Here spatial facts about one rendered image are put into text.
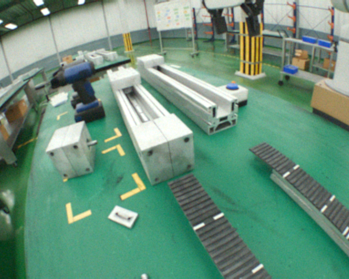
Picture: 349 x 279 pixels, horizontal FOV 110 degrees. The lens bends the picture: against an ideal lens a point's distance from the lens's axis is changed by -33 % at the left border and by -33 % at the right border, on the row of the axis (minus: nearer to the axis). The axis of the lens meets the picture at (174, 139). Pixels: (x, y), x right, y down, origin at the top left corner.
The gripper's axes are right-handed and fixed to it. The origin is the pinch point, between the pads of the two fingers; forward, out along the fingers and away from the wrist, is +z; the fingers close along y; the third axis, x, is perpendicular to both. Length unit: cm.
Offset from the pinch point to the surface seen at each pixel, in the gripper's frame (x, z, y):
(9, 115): -223, 19, -328
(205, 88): -1.1, 18.9, -16.6
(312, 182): -6.0, 22.8, 23.7
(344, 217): -7.7, 22.5, 33.0
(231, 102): -1.9, 18.8, -4.0
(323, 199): -7.4, 22.8, 27.5
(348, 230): -9.3, 22.2, 35.0
